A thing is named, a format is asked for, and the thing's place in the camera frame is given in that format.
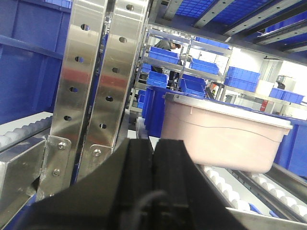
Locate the white lidded plastic bin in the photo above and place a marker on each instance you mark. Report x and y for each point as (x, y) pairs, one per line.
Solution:
(220, 135)

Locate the perforated steel upright post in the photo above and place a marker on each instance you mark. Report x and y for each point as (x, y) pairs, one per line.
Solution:
(83, 40)

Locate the person in dark clothes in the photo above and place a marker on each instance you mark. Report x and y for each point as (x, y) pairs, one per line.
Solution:
(163, 51)

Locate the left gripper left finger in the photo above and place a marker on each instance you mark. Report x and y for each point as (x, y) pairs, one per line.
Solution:
(109, 198)

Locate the large blue bin left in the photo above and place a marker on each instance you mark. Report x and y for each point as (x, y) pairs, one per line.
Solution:
(32, 43)

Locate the blue bin behind white bin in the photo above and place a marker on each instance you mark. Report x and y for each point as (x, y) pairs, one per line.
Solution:
(154, 107)

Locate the white roller conveyor track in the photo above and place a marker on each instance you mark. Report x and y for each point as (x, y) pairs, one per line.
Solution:
(278, 194)

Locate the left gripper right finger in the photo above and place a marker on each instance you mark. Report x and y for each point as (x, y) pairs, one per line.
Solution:
(197, 205)

